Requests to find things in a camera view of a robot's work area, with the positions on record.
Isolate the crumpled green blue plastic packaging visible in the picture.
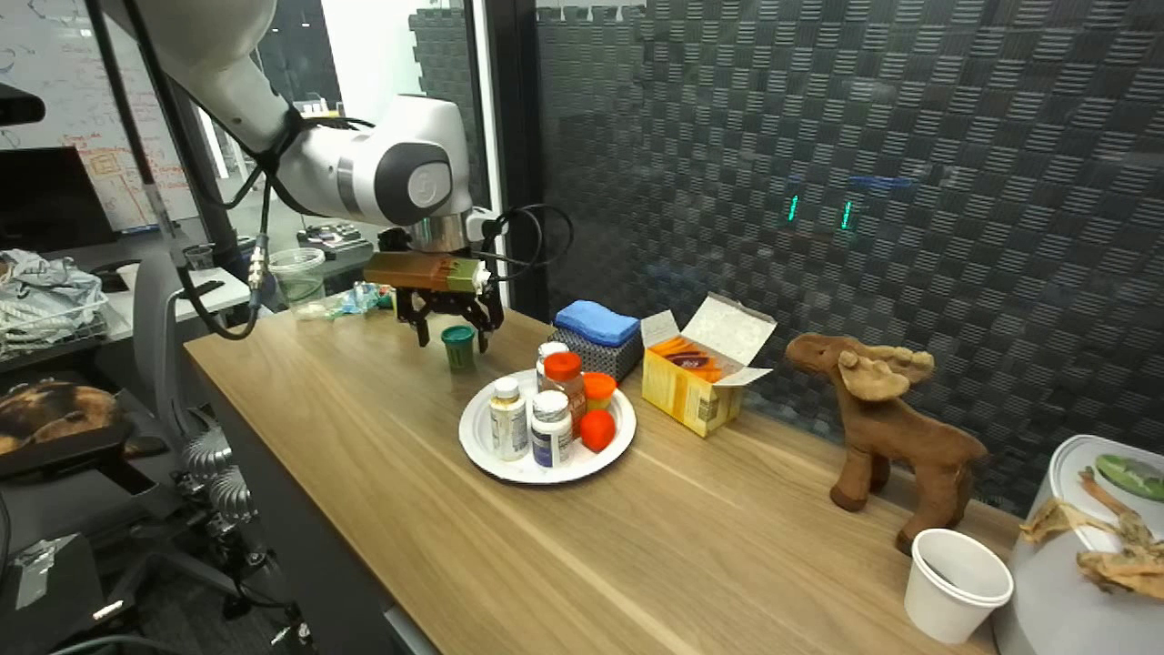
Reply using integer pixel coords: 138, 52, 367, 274
293, 280, 398, 322

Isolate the clear plastic cup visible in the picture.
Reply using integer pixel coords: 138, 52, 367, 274
261, 243, 328, 304

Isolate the black cable with metal connector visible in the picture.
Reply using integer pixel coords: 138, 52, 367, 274
82, 0, 367, 343

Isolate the red toy strawberry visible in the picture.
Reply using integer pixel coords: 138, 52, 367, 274
575, 407, 618, 453

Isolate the grey stand post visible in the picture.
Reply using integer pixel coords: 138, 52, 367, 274
124, 246, 265, 524

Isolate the grey cloth pile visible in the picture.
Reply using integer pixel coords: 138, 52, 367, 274
0, 246, 114, 360

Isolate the white paper plate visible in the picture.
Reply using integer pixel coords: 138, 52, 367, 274
455, 367, 641, 491

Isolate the blue sponge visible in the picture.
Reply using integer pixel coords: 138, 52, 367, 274
554, 297, 643, 351

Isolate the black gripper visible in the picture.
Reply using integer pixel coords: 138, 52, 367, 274
394, 283, 506, 355

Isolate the black looped gripper cable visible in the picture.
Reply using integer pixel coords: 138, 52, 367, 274
464, 197, 579, 280

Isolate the yellow tub with teal lid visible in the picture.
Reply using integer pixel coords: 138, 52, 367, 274
436, 321, 480, 373

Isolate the brown plush moose toy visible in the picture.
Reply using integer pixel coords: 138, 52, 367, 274
781, 330, 991, 556

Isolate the black monitor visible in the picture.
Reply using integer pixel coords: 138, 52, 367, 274
0, 140, 124, 259

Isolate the white paper cup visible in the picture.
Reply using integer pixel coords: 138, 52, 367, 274
901, 524, 1018, 647

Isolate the yellow tub with orange lid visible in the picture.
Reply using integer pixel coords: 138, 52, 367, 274
579, 367, 621, 414

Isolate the blue box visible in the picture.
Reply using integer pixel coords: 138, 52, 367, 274
555, 322, 643, 387

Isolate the yellow orange cardboard box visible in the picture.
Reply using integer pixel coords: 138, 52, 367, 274
636, 292, 777, 440

